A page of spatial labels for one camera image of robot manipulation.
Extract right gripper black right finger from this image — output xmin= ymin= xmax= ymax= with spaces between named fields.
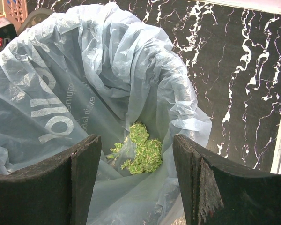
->
xmin=173 ymin=135 xmax=281 ymax=225

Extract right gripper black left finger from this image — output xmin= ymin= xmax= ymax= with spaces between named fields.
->
xmin=0 ymin=135 xmax=102 ymax=225

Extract green litter clumps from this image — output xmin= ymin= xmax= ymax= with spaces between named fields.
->
xmin=106 ymin=121 xmax=162 ymax=175

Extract black trash bin blue bag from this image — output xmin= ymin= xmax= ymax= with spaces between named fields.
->
xmin=0 ymin=2 xmax=212 ymax=225

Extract dark green litter box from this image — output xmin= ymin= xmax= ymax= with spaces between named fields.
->
xmin=17 ymin=8 xmax=54 ymax=35

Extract peach plastic file organizer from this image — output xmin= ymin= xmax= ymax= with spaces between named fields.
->
xmin=0 ymin=0 xmax=28 ymax=31

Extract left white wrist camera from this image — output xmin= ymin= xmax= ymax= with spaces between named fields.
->
xmin=0 ymin=17 xmax=18 ymax=52

